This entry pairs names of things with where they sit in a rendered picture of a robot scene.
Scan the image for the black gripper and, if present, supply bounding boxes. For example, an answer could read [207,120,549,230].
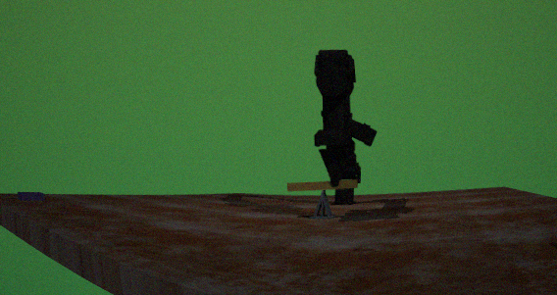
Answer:
[315,105,355,186]

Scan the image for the yellow bar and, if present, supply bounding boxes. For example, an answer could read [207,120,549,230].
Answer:
[287,179,358,191]

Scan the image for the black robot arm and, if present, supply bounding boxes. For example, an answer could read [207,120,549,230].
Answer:
[314,49,377,205]

